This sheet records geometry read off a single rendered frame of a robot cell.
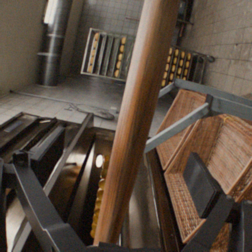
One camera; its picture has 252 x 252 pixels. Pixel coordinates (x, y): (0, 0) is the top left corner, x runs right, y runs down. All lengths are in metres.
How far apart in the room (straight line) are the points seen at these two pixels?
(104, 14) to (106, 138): 3.95
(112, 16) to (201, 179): 5.18
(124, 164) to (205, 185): 0.07
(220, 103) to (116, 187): 0.48
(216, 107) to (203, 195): 0.47
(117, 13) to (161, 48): 5.14
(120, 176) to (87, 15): 5.25
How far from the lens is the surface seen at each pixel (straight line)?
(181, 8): 4.78
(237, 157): 1.07
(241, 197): 0.72
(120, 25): 5.23
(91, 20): 5.34
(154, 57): 0.17
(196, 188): 0.19
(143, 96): 0.17
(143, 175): 1.25
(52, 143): 0.17
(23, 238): 0.63
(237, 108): 0.66
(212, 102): 0.61
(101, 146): 1.85
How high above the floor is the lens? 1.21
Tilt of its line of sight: 4 degrees down
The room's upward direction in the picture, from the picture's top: 79 degrees counter-clockwise
